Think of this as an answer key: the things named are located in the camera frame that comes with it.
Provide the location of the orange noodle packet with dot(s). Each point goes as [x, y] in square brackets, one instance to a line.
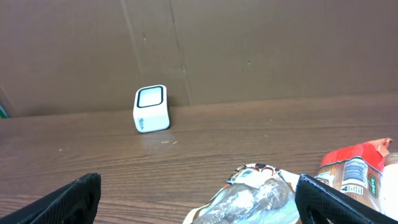
[357, 171]

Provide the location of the beige clear pouch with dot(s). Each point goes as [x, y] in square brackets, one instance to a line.
[253, 193]

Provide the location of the white cream tube gold cap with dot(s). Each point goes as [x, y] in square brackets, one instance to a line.
[389, 186]

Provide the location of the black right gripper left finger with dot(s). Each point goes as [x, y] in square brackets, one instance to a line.
[74, 203]

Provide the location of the white barcode scanner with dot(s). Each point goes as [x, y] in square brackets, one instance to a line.
[151, 109]

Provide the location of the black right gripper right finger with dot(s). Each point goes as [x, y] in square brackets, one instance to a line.
[318, 203]

